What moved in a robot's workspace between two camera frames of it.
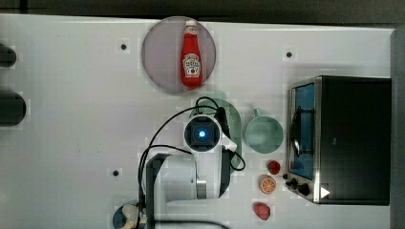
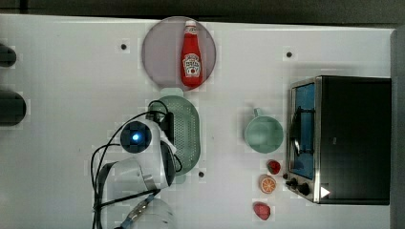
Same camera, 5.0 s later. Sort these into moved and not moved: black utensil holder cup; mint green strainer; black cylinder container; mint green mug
Moved: mint green strainer
Not moved: black utensil holder cup; black cylinder container; mint green mug
